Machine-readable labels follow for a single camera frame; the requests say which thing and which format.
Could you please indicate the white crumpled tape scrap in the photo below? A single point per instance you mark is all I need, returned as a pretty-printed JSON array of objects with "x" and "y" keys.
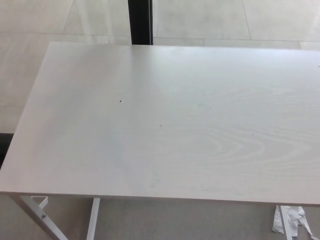
[{"x": 277, "y": 222}]

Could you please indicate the black object at floor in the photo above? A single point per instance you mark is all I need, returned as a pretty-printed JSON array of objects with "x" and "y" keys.
[{"x": 4, "y": 150}]

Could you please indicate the white metal table leg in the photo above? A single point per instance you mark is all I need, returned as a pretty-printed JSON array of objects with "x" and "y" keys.
[{"x": 285, "y": 225}]

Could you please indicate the black vertical post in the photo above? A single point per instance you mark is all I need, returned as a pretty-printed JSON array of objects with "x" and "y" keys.
[{"x": 140, "y": 22}]

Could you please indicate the white metal table frame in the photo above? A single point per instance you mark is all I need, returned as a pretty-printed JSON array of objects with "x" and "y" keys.
[{"x": 93, "y": 220}]

